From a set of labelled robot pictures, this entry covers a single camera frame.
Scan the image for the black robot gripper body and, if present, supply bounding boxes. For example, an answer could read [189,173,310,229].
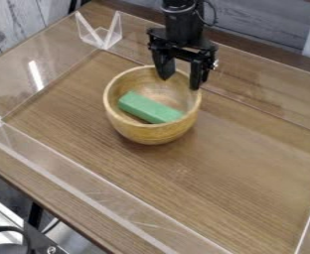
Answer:
[147,7,218,67]

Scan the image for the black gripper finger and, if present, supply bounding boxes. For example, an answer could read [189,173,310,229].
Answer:
[190,59,214,90]
[153,49,175,80]

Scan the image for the brown wooden bowl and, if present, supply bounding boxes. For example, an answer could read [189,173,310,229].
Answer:
[102,65,202,145]

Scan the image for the green rectangular block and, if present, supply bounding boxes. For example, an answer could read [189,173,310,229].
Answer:
[118,91,185,124]

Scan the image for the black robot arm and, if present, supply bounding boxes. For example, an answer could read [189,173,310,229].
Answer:
[147,0,218,90]

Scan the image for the clear acrylic tray walls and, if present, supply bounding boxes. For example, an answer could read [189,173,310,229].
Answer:
[0,3,310,254]

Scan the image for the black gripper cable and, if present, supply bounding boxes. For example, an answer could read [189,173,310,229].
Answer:
[194,0,220,28]

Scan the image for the black metal table bracket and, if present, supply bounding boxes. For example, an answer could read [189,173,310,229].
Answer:
[24,202,70,254]

